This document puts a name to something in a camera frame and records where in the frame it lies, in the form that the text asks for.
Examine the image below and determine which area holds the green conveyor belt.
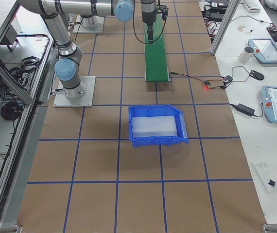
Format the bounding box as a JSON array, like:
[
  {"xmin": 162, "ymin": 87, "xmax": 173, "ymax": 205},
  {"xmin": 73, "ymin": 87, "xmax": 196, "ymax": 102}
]
[{"xmin": 145, "ymin": 14, "xmax": 171, "ymax": 82}]

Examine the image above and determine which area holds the red black conveyor cable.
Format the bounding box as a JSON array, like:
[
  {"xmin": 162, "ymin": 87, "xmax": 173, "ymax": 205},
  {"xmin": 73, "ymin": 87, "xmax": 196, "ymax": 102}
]
[{"xmin": 170, "ymin": 65, "xmax": 251, "ymax": 90}]

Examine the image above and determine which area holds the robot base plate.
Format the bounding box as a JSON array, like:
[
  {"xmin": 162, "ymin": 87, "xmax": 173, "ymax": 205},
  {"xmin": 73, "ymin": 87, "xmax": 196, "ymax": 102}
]
[
  {"xmin": 53, "ymin": 76, "xmax": 96, "ymax": 107},
  {"xmin": 73, "ymin": 15, "xmax": 105, "ymax": 34}
]

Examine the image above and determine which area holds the small controller board red LED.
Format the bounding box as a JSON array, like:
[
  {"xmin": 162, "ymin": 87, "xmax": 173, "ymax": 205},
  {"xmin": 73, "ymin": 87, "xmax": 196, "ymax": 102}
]
[{"xmin": 221, "ymin": 75, "xmax": 233, "ymax": 89}]

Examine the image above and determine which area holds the blue plastic bin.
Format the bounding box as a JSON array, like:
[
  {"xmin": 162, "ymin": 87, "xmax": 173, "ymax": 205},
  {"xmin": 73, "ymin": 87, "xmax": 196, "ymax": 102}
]
[{"xmin": 128, "ymin": 104, "xmax": 189, "ymax": 148}]

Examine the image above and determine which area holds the far teach pendant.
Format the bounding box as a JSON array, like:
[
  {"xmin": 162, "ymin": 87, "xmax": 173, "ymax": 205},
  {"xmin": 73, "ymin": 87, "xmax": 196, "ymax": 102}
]
[{"xmin": 248, "ymin": 38, "xmax": 277, "ymax": 64}]

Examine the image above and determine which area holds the black power adapter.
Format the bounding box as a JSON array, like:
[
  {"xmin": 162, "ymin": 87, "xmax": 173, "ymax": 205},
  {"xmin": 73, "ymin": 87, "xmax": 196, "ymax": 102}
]
[{"xmin": 236, "ymin": 103, "xmax": 255, "ymax": 117}]

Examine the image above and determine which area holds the aluminium frame post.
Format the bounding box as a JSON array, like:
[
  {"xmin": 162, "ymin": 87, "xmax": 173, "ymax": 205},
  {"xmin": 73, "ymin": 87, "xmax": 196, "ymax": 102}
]
[{"xmin": 209, "ymin": 0, "xmax": 240, "ymax": 55}]

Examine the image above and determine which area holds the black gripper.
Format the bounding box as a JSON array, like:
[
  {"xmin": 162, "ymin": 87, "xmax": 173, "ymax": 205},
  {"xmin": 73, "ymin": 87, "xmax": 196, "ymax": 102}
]
[{"xmin": 146, "ymin": 23, "xmax": 154, "ymax": 44}]

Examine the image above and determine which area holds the black computer mouse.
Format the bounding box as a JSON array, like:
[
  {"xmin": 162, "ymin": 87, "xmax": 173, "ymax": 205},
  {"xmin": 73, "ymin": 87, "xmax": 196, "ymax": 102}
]
[{"xmin": 250, "ymin": 70, "xmax": 264, "ymax": 81}]

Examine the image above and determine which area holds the white mug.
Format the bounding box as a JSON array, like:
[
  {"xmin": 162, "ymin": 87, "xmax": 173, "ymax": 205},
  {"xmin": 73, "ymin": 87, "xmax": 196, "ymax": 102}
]
[{"xmin": 238, "ymin": 46, "xmax": 255, "ymax": 64}]

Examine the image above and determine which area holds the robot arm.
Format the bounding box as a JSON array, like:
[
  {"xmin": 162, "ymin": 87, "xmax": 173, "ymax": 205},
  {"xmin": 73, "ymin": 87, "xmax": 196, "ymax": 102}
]
[
  {"xmin": 140, "ymin": 0, "xmax": 157, "ymax": 44},
  {"xmin": 18, "ymin": 0, "xmax": 134, "ymax": 99}
]

